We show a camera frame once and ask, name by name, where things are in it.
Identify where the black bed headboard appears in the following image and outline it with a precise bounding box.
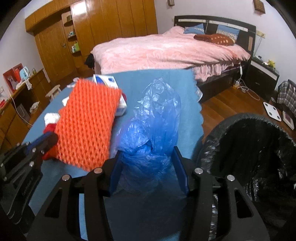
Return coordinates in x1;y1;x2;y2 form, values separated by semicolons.
174;15;256;56

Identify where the orange foam net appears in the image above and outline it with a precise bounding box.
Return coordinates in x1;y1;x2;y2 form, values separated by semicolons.
55;79;122;171

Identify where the blue plastic bag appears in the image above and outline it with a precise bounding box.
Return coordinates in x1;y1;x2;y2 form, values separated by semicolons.
110;78;181;193

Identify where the white bathroom scale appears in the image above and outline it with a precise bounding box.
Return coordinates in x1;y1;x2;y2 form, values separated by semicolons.
263;101;281;122

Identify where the plaid cloth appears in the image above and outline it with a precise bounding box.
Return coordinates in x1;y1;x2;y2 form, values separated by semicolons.
277;80;296;115

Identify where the wooden sideboard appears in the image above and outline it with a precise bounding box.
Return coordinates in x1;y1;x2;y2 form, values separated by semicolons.
1;70;51;153

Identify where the red picture box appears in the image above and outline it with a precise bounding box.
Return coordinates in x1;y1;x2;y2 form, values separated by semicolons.
3;63;23;93

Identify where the red cloth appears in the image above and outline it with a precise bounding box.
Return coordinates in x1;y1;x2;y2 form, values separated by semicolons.
42;123;58;161

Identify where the brown dotted pillow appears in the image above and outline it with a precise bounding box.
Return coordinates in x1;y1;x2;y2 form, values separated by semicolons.
194;34;236;46

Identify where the black nightstand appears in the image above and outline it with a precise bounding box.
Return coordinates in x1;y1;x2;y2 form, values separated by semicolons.
244;58;280;102

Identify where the light blue kettle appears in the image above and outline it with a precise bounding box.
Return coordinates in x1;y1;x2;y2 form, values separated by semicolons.
20;66;29;81

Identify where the white crumpled bag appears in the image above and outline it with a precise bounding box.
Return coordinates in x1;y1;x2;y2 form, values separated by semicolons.
44;113;60;126

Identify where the white wooden stool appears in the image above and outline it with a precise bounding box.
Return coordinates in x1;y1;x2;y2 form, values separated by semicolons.
45;84;61;101

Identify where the wooden wardrobe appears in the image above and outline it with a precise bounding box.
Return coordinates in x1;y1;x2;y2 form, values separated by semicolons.
25;1;158;84

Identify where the wall lamp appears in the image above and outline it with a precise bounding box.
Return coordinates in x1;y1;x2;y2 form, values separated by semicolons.
168;0;175;6

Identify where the black trash bin bag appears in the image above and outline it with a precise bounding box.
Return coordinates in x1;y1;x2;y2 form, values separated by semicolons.
197;113;295;240

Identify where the blue pillow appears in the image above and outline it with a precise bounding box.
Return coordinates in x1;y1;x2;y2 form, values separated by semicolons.
184;24;205;35

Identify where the pink bed blanket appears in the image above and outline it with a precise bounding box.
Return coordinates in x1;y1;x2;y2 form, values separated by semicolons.
91;26;250;82

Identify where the white blue tissue box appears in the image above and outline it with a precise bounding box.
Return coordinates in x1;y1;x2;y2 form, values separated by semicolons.
91;74;128;117

